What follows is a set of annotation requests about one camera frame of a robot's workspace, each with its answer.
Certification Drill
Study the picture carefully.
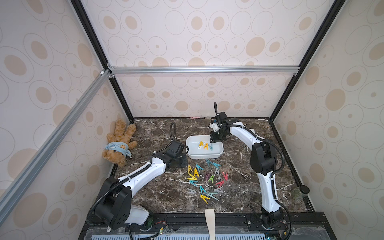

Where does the red clothespin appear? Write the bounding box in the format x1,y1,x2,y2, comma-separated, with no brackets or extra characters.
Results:
215,181,225,188
223,172,229,181

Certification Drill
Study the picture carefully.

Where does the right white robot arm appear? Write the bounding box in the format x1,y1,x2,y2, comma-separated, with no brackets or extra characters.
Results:
210,112,283,229

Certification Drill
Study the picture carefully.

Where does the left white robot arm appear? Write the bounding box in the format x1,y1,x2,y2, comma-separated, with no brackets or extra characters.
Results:
87,141,189,230

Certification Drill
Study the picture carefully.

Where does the white plastic storage box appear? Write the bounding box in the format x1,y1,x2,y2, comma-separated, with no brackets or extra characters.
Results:
186,135,224,160

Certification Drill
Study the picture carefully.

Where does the yellow clothespin upper pair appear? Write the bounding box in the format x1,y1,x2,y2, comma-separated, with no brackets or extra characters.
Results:
188,165,200,178

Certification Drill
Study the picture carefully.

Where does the teal clothespin upper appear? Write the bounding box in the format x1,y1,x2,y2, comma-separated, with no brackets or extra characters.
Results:
196,164,204,173

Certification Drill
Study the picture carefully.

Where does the teal clothespin top right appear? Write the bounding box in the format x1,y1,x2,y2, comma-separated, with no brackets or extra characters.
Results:
206,159,222,169

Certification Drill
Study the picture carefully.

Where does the grey clothespin left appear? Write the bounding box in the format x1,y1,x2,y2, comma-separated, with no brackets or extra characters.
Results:
187,188,197,195

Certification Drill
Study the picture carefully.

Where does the grey clothespin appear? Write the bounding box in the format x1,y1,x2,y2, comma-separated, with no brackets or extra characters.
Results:
187,188,197,195
214,168,221,180

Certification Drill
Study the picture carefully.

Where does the teal clothespin lower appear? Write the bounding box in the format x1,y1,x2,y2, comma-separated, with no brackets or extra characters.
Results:
199,186,207,195

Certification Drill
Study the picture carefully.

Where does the grey clothespin centre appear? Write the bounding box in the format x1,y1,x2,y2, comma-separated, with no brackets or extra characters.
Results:
214,168,221,180

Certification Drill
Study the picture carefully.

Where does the pale teal clothespin bottom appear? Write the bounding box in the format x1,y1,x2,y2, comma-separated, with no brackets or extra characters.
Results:
207,193,219,201

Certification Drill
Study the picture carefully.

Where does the brown teddy bear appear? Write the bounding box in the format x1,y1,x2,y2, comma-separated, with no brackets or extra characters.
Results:
102,119,138,167

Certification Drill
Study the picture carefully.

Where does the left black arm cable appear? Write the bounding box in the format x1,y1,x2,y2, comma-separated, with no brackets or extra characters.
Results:
86,122,181,226

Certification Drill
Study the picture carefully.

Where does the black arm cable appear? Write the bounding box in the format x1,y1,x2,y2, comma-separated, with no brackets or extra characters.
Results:
86,122,181,226
213,102,293,240

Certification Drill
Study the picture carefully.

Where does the beige strap at front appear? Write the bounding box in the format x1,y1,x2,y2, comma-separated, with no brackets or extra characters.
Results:
204,209,217,240

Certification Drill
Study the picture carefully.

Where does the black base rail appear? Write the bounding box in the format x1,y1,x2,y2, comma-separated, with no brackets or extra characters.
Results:
83,212,329,233

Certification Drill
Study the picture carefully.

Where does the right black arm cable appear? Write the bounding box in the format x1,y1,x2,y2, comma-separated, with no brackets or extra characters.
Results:
213,102,293,240

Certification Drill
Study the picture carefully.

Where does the silver aluminium rail back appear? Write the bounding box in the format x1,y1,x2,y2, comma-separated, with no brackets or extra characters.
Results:
110,66,300,75

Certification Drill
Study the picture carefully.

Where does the silver aluminium rail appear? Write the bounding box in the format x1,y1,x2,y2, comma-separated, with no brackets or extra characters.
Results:
1,69,111,225
110,66,300,75

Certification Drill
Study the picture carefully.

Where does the silver aluminium rail left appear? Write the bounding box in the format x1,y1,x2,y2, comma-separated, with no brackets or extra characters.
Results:
1,69,111,225

